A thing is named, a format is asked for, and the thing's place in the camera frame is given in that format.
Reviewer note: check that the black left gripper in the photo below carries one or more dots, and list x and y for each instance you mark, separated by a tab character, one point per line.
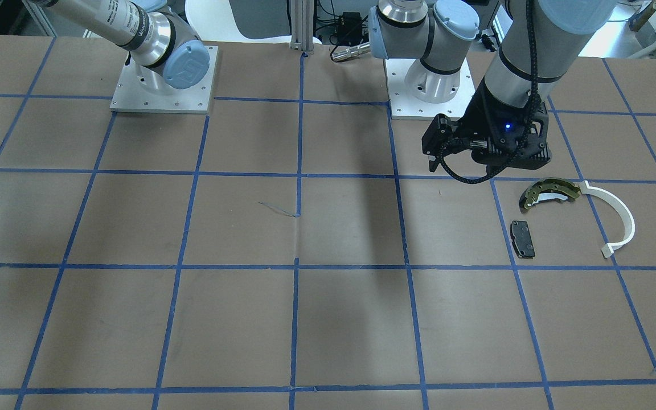
485	115

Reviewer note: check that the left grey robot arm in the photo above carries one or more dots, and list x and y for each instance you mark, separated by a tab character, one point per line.
545	38

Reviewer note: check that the dark grey brake pad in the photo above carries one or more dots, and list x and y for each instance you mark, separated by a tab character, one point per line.
521	239

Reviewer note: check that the olive curved brake shoe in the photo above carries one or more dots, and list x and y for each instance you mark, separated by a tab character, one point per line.
547	189

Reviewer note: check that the white chair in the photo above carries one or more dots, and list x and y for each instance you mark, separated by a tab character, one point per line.
214	21

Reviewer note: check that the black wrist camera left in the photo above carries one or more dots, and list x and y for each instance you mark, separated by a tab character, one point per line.
444	137

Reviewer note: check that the aluminium frame post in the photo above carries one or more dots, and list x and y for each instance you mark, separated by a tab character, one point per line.
301	25

